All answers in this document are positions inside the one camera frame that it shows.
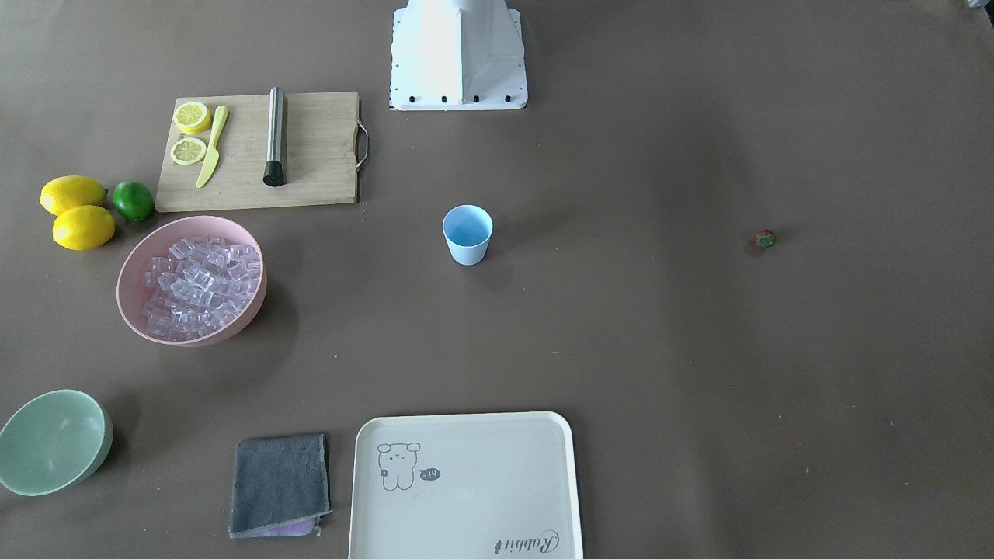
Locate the light blue plastic cup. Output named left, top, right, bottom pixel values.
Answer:
left=443, top=204, right=493, bottom=266

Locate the pile of clear ice cubes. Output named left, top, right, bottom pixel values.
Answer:
left=141, top=236, right=262, bottom=341

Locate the cream rabbit tray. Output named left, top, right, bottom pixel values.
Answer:
left=349, top=411, right=585, bottom=558

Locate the steel muddler black tip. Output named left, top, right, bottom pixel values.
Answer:
left=262, top=86, right=286, bottom=187

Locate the red strawberry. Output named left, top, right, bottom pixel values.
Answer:
left=753, top=229, right=777, bottom=250

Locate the grey folded cloth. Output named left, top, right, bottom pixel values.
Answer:
left=227, top=434, right=331, bottom=539

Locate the pink bowl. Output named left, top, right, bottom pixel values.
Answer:
left=116, top=216, right=269, bottom=347

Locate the wooden cutting board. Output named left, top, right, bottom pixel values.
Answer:
left=155, top=92, right=361, bottom=213

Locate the yellow plastic knife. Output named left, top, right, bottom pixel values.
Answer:
left=196, top=105, right=230, bottom=189

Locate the lemon slice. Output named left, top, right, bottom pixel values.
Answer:
left=172, top=100, right=213, bottom=134
left=169, top=137, right=208, bottom=166

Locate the green lime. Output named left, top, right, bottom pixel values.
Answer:
left=111, top=181, right=154, bottom=222

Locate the yellow lemon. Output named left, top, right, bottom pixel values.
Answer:
left=39, top=175, right=107, bottom=216
left=52, top=205, right=115, bottom=251

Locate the green bowl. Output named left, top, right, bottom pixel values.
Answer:
left=1, top=389, right=113, bottom=498

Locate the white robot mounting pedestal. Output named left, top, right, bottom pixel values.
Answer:
left=388, top=1, right=529, bottom=111

